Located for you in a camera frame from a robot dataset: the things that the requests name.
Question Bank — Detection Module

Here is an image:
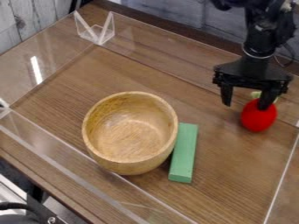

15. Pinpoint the clear acrylic tray wall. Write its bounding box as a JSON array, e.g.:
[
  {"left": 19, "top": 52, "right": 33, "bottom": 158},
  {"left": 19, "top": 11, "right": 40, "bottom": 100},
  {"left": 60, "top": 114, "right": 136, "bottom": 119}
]
[{"left": 0, "top": 17, "right": 299, "bottom": 224}]

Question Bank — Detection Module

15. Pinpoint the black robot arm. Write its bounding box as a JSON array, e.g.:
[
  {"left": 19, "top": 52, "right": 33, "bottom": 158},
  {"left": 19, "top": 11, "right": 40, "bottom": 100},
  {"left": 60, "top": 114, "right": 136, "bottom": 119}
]
[{"left": 211, "top": 0, "right": 296, "bottom": 110}]

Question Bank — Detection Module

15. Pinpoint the clear acrylic corner bracket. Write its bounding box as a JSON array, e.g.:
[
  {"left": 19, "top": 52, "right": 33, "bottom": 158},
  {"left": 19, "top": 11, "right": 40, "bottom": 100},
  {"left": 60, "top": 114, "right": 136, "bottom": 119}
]
[{"left": 73, "top": 11, "right": 115, "bottom": 46}]

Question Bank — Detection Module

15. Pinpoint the green rectangular block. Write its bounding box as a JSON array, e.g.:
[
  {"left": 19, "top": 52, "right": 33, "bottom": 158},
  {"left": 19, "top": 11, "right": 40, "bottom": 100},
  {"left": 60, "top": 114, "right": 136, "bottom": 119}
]
[{"left": 168, "top": 122, "right": 199, "bottom": 183}]

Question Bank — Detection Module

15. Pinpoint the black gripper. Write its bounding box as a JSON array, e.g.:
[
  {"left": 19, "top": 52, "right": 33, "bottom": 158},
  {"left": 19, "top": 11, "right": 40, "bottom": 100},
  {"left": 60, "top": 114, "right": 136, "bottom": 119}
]
[{"left": 212, "top": 56, "right": 294, "bottom": 110}]

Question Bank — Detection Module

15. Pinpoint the black metal stand bracket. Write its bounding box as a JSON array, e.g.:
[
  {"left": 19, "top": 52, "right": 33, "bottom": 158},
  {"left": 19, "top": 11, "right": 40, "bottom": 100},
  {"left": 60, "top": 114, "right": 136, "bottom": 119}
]
[{"left": 25, "top": 194, "right": 68, "bottom": 224}]

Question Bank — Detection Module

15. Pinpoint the wooden bowl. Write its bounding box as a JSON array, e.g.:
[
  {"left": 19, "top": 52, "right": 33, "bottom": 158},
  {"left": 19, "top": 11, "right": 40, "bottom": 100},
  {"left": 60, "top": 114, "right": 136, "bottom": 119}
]
[{"left": 81, "top": 91, "right": 179, "bottom": 175}]

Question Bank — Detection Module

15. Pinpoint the black cable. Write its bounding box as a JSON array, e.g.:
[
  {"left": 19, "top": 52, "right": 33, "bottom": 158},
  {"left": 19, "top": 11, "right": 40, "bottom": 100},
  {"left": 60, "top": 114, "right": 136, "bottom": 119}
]
[{"left": 0, "top": 201, "right": 29, "bottom": 212}]

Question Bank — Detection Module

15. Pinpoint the red plush fruit green stem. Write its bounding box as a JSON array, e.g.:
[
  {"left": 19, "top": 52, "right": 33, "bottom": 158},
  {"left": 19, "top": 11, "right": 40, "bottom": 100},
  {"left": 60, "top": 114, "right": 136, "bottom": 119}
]
[{"left": 240, "top": 91, "right": 278, "bottom": 132}]

